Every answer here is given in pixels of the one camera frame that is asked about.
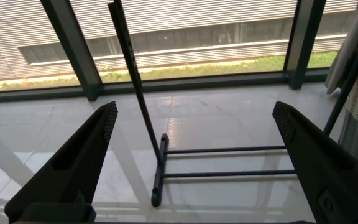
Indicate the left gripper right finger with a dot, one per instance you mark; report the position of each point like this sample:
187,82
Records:
328,174

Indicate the black clothes rack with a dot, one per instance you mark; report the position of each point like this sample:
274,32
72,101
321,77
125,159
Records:
159,174

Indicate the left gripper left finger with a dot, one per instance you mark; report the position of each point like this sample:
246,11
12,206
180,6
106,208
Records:
73,174

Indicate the window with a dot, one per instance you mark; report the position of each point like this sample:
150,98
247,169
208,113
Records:
197,31

